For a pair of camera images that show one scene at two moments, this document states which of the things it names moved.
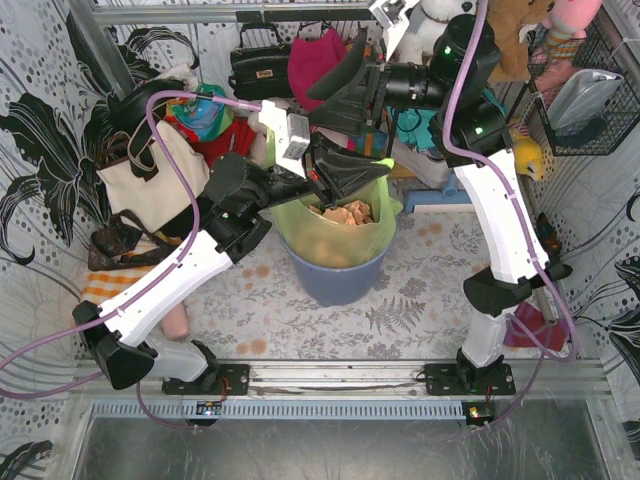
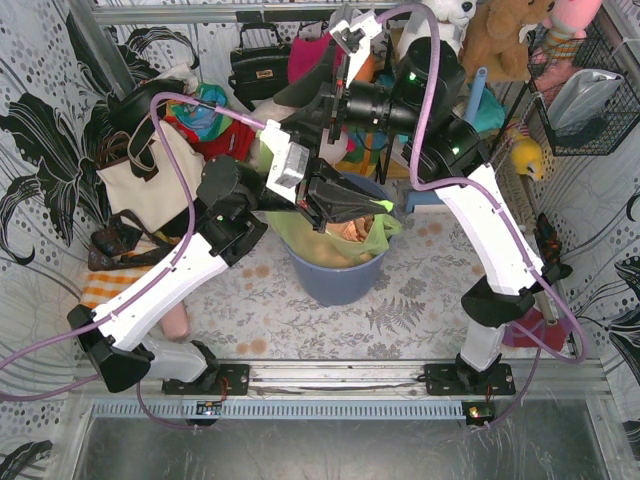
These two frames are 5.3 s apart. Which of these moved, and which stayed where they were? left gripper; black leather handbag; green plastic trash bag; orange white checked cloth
Moved: left gripper
Stayed: green plastic trash bag; black leather handbag; orange white checked cloth
